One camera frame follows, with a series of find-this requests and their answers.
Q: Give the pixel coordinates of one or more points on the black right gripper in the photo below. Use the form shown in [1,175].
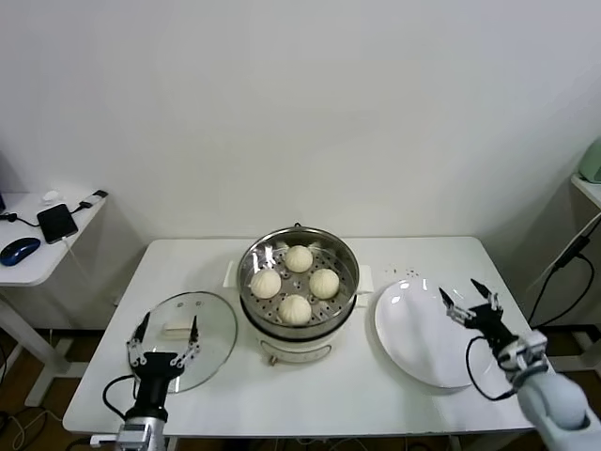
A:
[488,321]

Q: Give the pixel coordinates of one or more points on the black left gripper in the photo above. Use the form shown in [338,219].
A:
[155,376]

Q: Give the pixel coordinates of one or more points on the round glass pot lid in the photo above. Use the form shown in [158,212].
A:
[216,329]

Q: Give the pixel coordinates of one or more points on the white steamed baozi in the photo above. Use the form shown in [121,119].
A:
[295,309]
[299,258]
[325,283]
[266,284]

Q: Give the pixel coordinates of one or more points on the perforated steel steamer basket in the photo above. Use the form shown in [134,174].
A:
[345,263]

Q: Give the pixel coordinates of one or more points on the white round plate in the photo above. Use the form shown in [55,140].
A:
[413,338]

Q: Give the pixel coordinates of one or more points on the white electric cooker base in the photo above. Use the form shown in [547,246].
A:
[300,350]

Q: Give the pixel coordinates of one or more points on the black and silver adapter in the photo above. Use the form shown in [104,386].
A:
[96,196]

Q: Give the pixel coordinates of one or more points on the white side desk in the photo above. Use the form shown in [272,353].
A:
[28,275]

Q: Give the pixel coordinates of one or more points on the black smartphone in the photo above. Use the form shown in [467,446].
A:
[57,223]

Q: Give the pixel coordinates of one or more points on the white table with appliance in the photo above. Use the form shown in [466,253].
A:
[589,188]

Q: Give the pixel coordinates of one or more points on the blue computer mouse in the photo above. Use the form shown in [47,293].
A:
[20,249]

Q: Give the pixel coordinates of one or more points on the white earbuds case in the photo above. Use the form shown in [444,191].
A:
[51,196]

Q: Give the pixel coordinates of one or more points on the mint green appliance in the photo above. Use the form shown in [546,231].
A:
[592,164]

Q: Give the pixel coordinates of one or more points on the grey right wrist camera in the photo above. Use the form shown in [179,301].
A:
[526,350]

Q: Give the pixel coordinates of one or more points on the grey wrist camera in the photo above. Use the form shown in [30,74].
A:
[134,432]
[526,350]

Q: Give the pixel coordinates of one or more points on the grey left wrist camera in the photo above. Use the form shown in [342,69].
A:
[134,432]

